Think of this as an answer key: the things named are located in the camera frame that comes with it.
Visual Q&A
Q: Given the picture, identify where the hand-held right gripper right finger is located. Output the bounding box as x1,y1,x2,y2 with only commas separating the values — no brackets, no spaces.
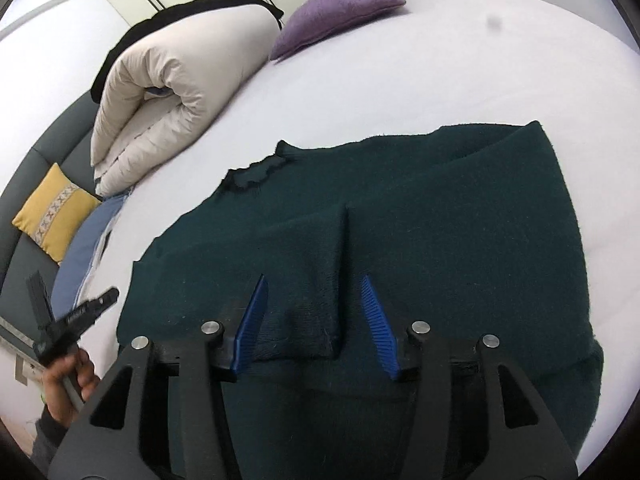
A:
361,274,581,480

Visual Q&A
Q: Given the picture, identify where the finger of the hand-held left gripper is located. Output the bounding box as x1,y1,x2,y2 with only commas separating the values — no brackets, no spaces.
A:
26,270,53,332
64,287,121,332

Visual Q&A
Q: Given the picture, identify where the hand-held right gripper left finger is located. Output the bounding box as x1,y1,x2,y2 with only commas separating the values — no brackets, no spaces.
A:
47,274,270,480

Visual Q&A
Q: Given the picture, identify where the dark green sweater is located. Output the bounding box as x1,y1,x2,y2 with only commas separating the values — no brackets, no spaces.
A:
116,120,605,480

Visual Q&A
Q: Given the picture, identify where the person's left forearm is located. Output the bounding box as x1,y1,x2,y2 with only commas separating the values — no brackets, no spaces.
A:
29,404,72,477

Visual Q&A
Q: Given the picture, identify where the person's left hand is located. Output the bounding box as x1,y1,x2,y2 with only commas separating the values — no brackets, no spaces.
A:
42,346,102,427

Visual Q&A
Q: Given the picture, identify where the blue pillow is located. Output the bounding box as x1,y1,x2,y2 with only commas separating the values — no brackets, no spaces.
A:
50,192,132,317

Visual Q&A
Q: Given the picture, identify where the yellow cushion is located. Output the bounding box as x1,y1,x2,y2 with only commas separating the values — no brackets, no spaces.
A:
12,162,103,267

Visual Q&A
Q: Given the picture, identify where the grey upholstered headboard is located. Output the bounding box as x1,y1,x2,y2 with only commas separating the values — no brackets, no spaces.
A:
0,92,103,346

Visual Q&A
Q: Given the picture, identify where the beige rolled duvet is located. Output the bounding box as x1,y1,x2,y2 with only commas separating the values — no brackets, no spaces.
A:
90,5,284,197

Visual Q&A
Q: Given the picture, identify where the bed with white sheet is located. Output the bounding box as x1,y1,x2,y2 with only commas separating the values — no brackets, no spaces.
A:
75,0,640,476

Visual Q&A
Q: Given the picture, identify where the black blanket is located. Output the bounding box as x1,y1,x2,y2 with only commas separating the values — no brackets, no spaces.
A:
90,0,285,103

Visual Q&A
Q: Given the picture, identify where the purple cushion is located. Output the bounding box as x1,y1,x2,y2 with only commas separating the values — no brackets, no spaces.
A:
269,0,407,63

